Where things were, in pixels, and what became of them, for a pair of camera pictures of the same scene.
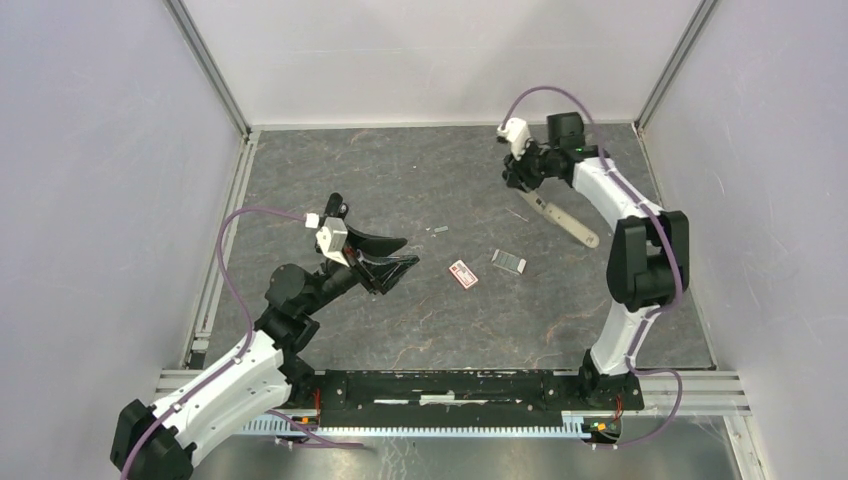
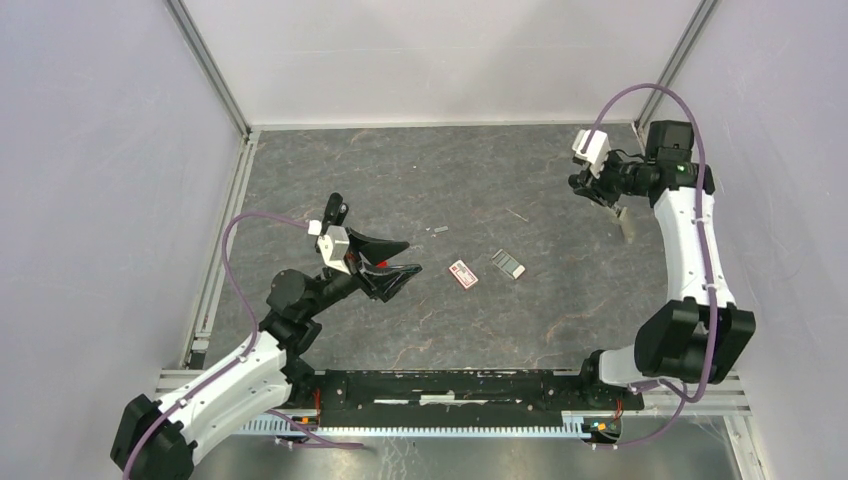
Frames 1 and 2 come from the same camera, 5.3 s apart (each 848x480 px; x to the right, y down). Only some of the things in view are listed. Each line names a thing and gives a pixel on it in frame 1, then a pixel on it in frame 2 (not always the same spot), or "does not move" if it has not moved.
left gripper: [378, 277] does not move
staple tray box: [508, 261] does not move
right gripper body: [531, 169] → [612, 182]
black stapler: [335, 206] does not move
